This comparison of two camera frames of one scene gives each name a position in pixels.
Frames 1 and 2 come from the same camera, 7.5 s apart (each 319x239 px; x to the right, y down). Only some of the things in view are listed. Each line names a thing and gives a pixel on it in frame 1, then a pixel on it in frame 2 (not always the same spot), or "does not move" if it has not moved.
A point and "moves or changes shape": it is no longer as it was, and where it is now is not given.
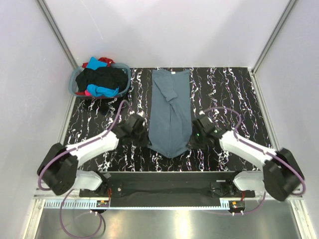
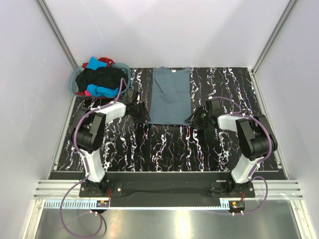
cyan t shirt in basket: x=94 y=90 does not move
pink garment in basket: x=87 y=93 does not move
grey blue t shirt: x=170 y=121 moves or changes shape
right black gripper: x=192 y=144 → x=195 y=118
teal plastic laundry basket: x=75 y=70 does not move
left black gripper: x=146 y=142 → x=144 y=116
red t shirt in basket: x=105 y=59 does not move
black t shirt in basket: x=106 y=75 does not move
